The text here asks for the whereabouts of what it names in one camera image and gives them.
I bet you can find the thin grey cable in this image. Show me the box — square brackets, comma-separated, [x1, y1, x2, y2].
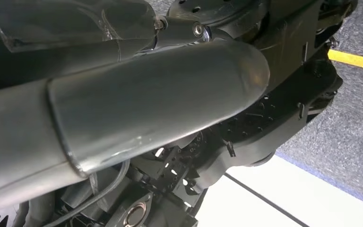
[43, 159, 131, 227]

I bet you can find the yellow floor tape strip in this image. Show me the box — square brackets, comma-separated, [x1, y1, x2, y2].
[328, 49, 363, 73]

